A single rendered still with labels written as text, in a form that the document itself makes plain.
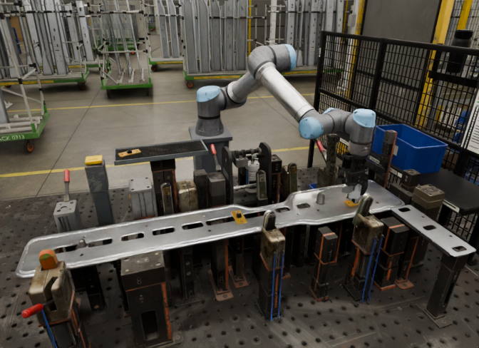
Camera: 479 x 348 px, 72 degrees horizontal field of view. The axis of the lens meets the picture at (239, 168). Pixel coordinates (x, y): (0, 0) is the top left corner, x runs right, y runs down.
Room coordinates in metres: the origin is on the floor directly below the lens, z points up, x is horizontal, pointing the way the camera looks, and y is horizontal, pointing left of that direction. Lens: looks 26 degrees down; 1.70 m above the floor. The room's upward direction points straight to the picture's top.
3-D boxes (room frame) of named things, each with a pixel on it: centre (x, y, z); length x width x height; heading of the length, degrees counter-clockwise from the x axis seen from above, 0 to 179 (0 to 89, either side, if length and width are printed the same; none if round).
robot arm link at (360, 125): (1.11, -0.43, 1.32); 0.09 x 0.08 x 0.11; 37
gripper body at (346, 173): (1.11, -0.43, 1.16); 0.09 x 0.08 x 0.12; 108
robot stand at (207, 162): (1.67, 0.16, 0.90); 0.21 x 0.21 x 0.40; 14
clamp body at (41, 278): (0.66, 0.50, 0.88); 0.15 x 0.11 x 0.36; 18
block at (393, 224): (1.01, -0.57, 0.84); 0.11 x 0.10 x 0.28; 18
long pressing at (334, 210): (1.01, 0.02, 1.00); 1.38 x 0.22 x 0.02; 108
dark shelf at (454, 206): (1.49, -0.79, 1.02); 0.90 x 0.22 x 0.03; 18
